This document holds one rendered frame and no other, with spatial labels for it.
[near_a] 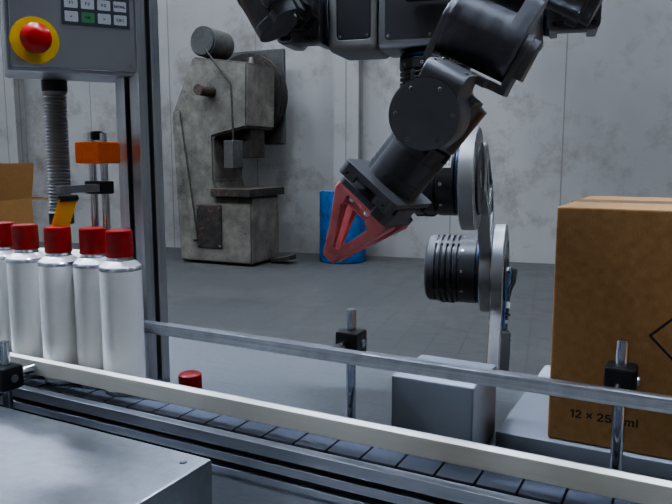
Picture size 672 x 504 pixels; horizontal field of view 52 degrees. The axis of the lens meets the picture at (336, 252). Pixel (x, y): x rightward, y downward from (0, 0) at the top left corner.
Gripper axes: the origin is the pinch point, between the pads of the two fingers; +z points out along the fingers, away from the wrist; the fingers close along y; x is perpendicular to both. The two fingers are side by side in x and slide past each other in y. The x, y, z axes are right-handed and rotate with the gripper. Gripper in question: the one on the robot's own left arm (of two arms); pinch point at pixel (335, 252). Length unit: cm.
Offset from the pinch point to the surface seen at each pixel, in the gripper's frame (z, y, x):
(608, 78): -69, -729, -106
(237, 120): 192, -554, -344
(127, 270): 21.5, -1.7, -19.7
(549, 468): -0.6, 2.4, 27.7
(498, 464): 2.6, 2.3, 24.7
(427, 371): 4.4, -5.4, 14.2
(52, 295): 31.8, -0.6, -26.1
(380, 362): 7.6, -5.5, 9.9
